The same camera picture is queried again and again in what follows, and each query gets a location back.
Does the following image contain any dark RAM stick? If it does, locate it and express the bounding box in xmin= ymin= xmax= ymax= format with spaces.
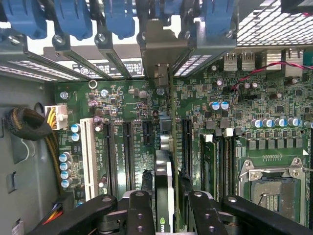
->
xmin=200 ymin=133 xmax=218 ymax=205

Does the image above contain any black RAM slot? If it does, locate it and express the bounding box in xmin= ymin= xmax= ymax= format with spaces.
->
xmin=216 ymin=129 xmax=225 ymax=199
xmin=224 ymin=128 xmax=237 ymax=199

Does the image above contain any long black expansion slot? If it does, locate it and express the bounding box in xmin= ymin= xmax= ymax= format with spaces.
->
xmin=123 ymin=121 xmax=136 ymax=193
xmin=104 ymin=121 xmax=118 ymax=196
xmin=181 ymin=118 xmax=194 ymax=177

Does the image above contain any CPU socket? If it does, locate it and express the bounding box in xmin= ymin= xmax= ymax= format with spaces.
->
xmin=238 ymin=158 xmax=308 ymax=228

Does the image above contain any white expansion slot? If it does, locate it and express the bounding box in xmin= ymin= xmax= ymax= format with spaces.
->
xmin=80 ymin=117 xmax=100 ymax=201

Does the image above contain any short black expansion slot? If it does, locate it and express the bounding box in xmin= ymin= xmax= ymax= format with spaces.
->
xmin=142 ymin=120 xmax=154 ymax=146

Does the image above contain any green motherboard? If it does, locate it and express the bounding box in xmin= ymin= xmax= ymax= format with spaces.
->
xmin=52 ymin=55 xmax=313 ymax=232

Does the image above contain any white power connector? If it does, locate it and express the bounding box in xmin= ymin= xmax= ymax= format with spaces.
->
xmin=45 ymin=104 xmax=68 ymax=131

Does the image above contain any dark grey PC case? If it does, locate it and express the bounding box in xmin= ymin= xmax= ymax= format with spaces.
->
xmin=0 ymin=0 xmax=313 ymax=235

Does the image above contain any metal expansion slot cover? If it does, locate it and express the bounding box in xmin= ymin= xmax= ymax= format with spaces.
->
xmin=8 ymin=58 xmax=83 ymax=82
xmin=104 ymin=46 xmax=134 ymax=79
xmin=55 ymin=48 xmax=111 ymax=79
xmin=172 ymin=22 xmax=237 ymax=78

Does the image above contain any silver USB port block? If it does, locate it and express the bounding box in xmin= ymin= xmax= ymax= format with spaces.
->
xmin=241 ymin=50 xmax=255 ymax=71
xmin=224 ymin=52 xmax=238 ymax=72

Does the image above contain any ridged silver port block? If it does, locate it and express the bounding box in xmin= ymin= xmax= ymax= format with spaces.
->
xmin=266 ymin=49 xmax=282 ymax=71

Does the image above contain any plain silver port block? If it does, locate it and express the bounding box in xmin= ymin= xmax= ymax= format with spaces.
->
xmin=284 ymin=48 xmax=304 ymax=77

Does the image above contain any teal port block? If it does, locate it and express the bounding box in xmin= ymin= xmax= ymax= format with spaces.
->
xmin=303 ymin=49 xmax=313 ymax=70

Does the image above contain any coloured wire bundle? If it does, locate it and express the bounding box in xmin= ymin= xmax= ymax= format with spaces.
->
xmin=42 ymin=198 xmax=74 ymax=225

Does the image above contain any black sleeved cable bundle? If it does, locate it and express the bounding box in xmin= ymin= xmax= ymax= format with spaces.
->
xmin=4 ymin=106 xmax=62 ymax=195

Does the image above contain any red black twisted wire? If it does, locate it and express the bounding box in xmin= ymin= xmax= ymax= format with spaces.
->
xmin=230 ymin=62 xmax=313 ymax=92

